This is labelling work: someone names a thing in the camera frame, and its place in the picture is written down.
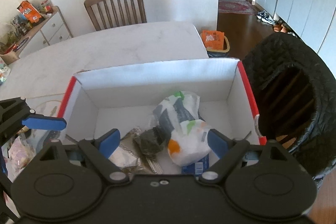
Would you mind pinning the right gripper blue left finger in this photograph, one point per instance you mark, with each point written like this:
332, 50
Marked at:
108, 143

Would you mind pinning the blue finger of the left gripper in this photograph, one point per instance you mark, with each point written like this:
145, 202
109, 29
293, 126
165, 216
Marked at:
44, 123

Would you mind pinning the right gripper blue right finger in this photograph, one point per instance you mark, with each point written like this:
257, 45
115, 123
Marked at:
219, 143

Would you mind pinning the beige brown snack bag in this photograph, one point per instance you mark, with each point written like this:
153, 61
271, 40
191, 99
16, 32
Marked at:
129, 158

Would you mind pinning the white green tissue pack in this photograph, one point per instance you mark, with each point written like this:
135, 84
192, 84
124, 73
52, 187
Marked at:
184, 132

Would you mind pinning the blue white snack packet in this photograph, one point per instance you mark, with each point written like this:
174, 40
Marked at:
197, 168

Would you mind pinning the clear bag dark dried food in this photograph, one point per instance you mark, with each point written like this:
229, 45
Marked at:
152, 141

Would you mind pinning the pink white snack bag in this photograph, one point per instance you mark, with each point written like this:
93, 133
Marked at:
20, 155

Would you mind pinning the white patterned plastic bag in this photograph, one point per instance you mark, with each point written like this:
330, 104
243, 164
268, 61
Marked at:
4, 71

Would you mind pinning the red white cardboard box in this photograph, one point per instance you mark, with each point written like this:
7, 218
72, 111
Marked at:
124, 97

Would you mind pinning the white wooden side cabinet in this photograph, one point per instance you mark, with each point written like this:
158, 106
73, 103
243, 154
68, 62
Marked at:
51, 31

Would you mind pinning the black padded chair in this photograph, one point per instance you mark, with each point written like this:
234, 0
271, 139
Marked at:
295, 94

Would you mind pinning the orange lined waste bin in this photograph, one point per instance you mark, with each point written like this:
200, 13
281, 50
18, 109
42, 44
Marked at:
216, 43

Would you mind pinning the orange snack bag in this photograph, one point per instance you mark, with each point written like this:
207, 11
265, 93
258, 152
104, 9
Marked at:
29, 11

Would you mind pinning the wooden dining chair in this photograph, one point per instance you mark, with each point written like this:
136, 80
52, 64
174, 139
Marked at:
106, 14

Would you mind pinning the white tall storage cabinet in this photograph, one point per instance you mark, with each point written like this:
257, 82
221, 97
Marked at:
302, 1

